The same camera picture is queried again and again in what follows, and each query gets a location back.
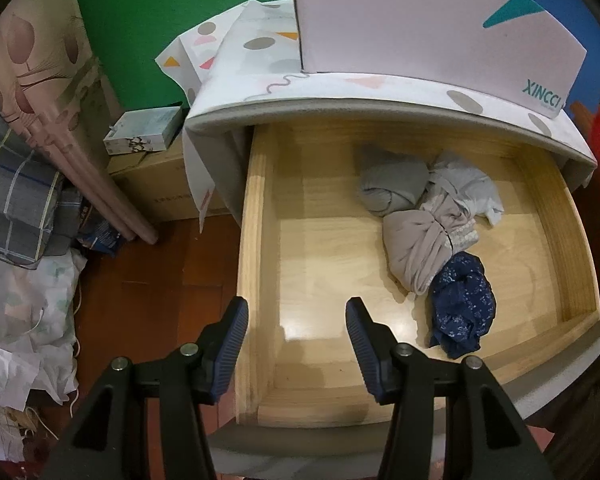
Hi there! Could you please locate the white floral plastic bag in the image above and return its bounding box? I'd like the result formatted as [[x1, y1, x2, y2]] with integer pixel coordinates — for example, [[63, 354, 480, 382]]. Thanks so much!
[[0, 247, 88, 356]]

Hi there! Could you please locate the beige underwear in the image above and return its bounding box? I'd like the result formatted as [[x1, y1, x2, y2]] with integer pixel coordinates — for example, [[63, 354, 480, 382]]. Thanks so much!
[[382, 195, 481, 297]]

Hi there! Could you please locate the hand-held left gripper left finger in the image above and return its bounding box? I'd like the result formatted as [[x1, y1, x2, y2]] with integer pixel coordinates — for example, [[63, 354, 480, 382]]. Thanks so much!
[[42, 296, 251, 480]]

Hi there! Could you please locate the blue packet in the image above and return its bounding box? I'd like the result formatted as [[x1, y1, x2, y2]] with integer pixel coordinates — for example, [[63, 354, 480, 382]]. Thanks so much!
[[77, 205, 126, 258]]

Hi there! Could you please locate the brown cardboard box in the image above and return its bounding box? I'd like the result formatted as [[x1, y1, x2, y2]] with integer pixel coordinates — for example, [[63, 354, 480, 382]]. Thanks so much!
[[107, 135, 231, 223]]

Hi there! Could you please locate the small pale teal box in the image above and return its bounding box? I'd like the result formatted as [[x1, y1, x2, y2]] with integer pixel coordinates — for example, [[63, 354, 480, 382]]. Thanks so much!
[[103, 106, 191, 156]]

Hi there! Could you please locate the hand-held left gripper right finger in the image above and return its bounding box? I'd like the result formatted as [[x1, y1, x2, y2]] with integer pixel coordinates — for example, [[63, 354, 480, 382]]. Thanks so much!
[[345, 297, 556, 480]]

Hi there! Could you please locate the navy floral underwear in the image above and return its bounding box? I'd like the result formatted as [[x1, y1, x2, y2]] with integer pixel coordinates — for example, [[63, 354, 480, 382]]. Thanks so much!
[[428, 252, 497, 359]]

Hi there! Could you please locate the pink floral rolled mat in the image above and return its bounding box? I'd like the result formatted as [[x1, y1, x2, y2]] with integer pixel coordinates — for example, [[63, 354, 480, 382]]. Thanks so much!
[[0, 0, 158, 246]]

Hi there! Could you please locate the wooden drawer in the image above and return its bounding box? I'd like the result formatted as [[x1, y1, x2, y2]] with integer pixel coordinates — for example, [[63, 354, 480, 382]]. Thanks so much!
[[202, 122, 600, 466]]

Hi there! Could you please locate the white patterned cover cloth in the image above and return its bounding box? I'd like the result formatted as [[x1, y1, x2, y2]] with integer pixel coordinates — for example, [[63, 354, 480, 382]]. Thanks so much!
[[155, 0, 598, 233]]

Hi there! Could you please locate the grey plaid bedding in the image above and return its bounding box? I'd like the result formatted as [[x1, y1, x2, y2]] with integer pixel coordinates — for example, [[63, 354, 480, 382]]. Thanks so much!
[[0, 95, 83, 266]]

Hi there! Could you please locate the grey underwear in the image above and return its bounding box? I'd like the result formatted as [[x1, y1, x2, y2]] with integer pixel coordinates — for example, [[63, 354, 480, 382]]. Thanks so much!
[[358, 146, 431, 217]]

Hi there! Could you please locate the white cardboard box teal print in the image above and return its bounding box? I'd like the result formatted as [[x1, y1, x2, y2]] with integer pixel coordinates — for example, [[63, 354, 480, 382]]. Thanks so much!
[[292, 0, 588, 120]]

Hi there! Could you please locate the crumpled white plastic bag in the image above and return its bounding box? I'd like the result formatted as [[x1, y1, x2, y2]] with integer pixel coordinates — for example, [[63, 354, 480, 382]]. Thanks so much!
[[0, 342, 78, 408]]

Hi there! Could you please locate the white underwear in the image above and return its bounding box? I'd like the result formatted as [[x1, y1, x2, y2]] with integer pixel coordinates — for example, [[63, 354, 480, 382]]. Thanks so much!
[[420, 150, 504, 226]]

